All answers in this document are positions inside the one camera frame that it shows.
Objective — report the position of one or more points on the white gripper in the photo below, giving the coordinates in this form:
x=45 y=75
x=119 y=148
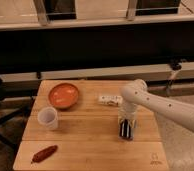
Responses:
x=127 y=111

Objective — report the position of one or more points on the blue eraser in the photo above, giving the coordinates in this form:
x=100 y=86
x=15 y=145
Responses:
x=131 y=133

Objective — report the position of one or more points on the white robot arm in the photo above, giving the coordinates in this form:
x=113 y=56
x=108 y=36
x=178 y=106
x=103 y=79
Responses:
x=135 y=93

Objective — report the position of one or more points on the orange bowl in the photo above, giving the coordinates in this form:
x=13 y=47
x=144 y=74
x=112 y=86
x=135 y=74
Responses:
x=63 y=95

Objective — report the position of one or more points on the white plastic cup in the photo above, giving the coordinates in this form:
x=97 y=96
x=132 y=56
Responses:
x=48 y=117

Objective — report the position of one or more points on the red sausage toy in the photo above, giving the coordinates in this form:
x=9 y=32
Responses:
x=44 y=153

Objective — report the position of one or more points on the black clamp with cable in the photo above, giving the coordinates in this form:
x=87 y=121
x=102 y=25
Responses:
x=175 y=70

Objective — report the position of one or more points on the metal window rail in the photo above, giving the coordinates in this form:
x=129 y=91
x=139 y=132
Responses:
x=24 y=14

